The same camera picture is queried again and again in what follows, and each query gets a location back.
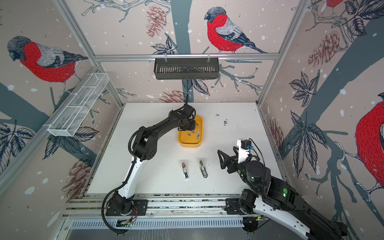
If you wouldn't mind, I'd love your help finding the yellow plastic tray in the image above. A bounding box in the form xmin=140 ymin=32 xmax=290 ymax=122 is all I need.
xmin=178 ymin=116 xmax=203 ymax=148

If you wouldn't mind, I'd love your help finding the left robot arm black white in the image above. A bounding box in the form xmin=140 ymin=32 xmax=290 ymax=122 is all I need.
xmin=102 ymin=103 xmax=196 ymax=216

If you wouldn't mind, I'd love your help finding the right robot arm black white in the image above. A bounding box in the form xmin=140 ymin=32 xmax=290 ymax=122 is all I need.
xmin=218 ymin=147 xmax=348 ymax=240

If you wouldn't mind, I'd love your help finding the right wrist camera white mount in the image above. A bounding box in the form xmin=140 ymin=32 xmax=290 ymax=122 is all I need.
xmin=237 ymin=139 xmax=253 ymax=164

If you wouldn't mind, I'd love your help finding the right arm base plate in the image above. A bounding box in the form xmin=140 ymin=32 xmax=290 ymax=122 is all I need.
xmin=224 ymin=198 xmax=246 ymax=215

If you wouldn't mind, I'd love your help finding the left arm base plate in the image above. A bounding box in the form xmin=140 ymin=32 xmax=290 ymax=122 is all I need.
xmin=106 ymin=200 xmax=149 ymax=217

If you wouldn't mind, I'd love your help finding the black wall basket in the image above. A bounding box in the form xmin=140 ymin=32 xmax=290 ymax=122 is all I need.
xmin=154 ymin=58 xmax=220 ymax=80

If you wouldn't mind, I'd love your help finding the white wire mesh shelf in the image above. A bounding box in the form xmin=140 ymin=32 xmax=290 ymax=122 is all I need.
xmin=48 ymin=73 xmax=110 ymax=137

